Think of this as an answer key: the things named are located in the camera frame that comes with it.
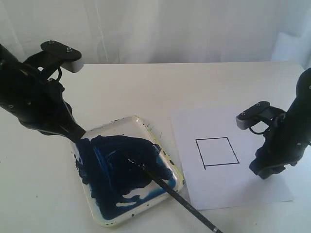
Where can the white backdrop curtain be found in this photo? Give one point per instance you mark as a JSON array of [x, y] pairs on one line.
[[162, 31]]

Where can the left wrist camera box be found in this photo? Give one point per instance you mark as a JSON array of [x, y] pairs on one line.
[[70, 59]]

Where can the white paint tray blue paint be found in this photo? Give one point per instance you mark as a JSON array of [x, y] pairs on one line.
[[115, 188]]

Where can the black paintbrush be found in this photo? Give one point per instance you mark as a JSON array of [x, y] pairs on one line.
[[176, 196]]

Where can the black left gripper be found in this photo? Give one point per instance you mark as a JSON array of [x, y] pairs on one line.
[[31, 91]]

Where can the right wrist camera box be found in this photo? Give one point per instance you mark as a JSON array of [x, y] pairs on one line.
[[261, 111]]

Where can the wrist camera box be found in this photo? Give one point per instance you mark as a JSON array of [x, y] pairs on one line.
[[70, 59], [261, 111]]

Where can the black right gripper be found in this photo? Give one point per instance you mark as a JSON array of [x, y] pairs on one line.
[[285, 144]]

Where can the white paper with square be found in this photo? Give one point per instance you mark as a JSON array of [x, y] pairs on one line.
[[215, 156]]

